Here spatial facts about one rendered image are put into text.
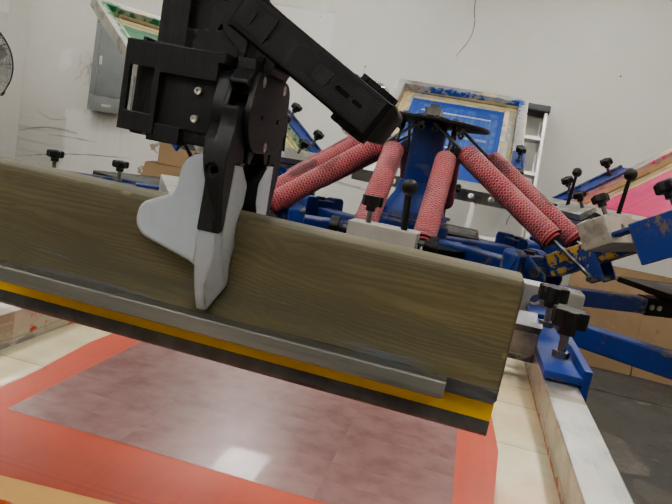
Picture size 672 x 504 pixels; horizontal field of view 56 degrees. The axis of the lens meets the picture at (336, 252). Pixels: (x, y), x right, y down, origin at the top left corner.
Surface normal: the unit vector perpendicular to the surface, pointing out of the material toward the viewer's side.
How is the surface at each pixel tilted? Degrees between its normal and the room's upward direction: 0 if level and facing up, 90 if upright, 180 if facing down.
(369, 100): 90
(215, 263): 110
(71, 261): 90
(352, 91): 90
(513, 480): 0
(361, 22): 90
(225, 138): 73
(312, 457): 0
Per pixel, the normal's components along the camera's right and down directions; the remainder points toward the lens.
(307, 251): -0.22, 0.11
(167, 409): 0.18, -0.97
